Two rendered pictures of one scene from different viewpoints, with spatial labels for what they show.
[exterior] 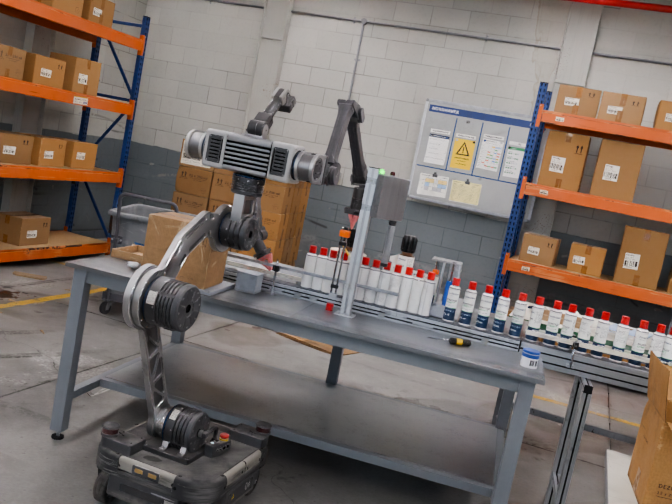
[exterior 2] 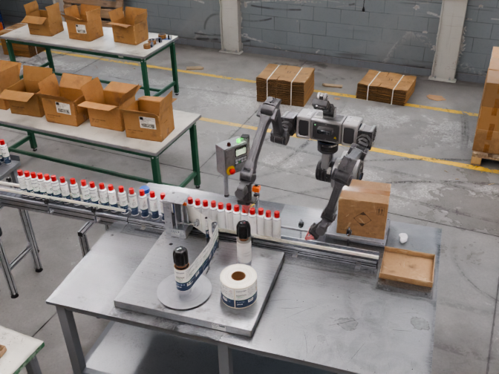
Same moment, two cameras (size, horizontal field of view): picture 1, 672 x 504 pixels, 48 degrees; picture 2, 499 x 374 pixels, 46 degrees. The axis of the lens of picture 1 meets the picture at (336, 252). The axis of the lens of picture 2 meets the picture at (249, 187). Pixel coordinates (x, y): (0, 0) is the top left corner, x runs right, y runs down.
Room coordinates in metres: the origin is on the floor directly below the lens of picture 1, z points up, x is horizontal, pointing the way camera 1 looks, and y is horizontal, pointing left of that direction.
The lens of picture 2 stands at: (6.46, 0.28, 3.13)
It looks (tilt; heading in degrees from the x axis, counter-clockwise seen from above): 32 degrees down; 187
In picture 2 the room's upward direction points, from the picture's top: 2 degrees counter-clockwise
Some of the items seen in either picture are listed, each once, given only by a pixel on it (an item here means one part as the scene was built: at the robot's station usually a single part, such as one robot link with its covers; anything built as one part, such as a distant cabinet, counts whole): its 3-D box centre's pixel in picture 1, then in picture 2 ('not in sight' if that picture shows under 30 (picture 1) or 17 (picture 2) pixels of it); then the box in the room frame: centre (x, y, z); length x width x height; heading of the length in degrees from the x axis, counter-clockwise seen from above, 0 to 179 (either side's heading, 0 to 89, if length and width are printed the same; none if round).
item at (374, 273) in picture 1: (372, 281); (229, 217); (3.49, -0.19, 0.98); 0.05 x 0.05 x 0.20
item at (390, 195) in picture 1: (385, 197); (232, 156); (3.41, -0.17, 1.38); 0.17 x 0.10 x 0.19; 133
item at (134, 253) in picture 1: (151, 256); (407, 266); (3.72, 0.89, 0.85); 0.30 x 0.26 x 0.04; 78
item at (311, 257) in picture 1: (309, 266); (276, 225); (3.55, 0.11, 0.98); 0.05 x 0.05 x 0.20
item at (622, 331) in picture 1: (620, 339); (75, 191); (3.26, -1.28, 0.98); 0.05 x 0.05 x 0.20
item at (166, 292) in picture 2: not in sight; (184, 290); (4.06, -0.38, 0.89); 0.31 x 0.31 x 0.01
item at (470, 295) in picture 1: (468, 303); (164, 206); (3.40, -0.63, 0.98); 0.05 x 0.05 x 0.20
